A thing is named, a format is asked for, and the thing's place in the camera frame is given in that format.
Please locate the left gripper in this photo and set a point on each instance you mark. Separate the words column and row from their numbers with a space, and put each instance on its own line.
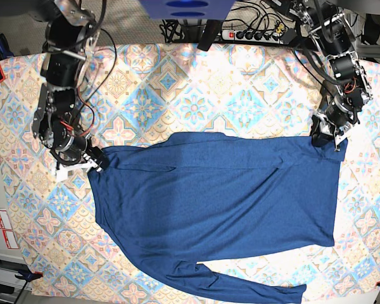
column 340, row 117

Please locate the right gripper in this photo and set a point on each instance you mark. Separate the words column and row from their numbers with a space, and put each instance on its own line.
column 68, row 151

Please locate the blue long-sleeve shirt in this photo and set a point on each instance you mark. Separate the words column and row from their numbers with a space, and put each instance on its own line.
column 202, row 196

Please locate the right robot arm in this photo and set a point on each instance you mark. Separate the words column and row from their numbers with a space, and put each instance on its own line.
column 71, row 36

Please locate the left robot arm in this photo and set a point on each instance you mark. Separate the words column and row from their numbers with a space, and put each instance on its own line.
column 345, row 88

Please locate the patterned tablecloth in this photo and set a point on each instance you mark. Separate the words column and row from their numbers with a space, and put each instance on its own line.
column 140, row 95

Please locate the white red stickers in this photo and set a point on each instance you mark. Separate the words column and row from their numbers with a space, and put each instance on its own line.
column 6, row 231

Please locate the clamp lower left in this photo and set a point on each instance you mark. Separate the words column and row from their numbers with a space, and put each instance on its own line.
column 28, row 276

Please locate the blue box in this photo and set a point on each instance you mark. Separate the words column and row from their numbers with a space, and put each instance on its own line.
column 187, row 9

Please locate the white power strip red switch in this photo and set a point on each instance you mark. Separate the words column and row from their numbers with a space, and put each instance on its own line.
column 251, row 36

